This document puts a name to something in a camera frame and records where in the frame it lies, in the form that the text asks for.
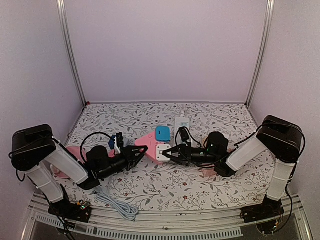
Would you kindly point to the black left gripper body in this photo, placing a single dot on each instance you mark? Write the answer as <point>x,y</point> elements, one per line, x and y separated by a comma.
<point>130,160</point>

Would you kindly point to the pink saucer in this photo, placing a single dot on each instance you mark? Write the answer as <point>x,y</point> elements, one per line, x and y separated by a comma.
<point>76,151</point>

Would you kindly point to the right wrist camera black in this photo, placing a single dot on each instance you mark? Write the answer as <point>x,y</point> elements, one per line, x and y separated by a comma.
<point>184,135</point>

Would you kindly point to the small pink adapter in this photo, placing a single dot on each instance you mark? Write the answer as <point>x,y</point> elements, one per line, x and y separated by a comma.
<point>112,153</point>

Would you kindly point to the front aluminium rail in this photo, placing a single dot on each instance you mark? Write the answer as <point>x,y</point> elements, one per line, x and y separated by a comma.
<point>212,224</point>

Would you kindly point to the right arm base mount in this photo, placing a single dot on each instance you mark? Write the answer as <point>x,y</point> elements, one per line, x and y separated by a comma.
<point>265,210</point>

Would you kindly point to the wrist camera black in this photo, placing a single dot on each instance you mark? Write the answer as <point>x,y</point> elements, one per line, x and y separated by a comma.
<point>118,143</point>
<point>184,135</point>

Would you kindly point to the cyan square adapter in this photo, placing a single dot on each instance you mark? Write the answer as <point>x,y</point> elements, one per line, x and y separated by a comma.
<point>162,134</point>

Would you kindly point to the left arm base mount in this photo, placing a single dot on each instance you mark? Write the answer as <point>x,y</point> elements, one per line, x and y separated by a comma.
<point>70,211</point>

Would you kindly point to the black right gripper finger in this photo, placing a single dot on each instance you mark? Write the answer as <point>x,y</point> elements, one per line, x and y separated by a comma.
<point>171,150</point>
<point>175,159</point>

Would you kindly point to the left aluminium frame post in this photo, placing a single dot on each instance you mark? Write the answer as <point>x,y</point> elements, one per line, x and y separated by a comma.
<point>61,7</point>

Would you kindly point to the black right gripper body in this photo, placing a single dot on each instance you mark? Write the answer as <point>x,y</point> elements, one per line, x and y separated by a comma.
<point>187,155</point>

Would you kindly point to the beige cube socket plug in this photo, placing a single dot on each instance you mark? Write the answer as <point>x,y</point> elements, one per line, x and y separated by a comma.
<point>204,142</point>

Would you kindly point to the white power strip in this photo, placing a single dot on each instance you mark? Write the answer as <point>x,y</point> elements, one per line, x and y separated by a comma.
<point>181,121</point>

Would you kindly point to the dark blue cube socket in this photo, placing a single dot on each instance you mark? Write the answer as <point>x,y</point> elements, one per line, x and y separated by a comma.
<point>112,142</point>

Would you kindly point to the white cube socket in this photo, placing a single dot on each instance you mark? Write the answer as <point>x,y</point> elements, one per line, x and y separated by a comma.
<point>160,148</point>

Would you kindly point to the grey-blue power strip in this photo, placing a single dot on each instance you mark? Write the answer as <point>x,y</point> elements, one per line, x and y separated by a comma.
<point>126,142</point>

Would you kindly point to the aluminium frame post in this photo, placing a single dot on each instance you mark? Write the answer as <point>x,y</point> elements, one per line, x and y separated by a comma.
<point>270,4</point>
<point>61,7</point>

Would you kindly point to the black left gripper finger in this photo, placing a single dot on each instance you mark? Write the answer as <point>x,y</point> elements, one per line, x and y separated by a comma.
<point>133,149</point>
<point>136,156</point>

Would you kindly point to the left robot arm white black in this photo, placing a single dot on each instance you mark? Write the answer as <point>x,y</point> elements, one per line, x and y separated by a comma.
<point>33,147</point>

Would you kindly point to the pink cube socket plug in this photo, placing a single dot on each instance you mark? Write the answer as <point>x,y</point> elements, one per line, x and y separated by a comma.
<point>208,173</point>

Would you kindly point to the floral patterned table mat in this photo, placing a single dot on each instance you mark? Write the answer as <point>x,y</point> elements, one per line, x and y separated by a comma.
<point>155,186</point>

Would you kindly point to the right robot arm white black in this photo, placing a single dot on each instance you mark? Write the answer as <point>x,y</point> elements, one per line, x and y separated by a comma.
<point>285,140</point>

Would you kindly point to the right aluminium frame post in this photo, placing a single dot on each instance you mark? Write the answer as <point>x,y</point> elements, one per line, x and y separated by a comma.
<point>270,4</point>

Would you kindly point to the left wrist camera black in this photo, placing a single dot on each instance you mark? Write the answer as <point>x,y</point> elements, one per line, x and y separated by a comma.
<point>118,143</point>

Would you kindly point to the pink triangular socket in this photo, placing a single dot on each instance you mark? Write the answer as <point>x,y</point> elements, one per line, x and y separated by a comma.
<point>150,141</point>

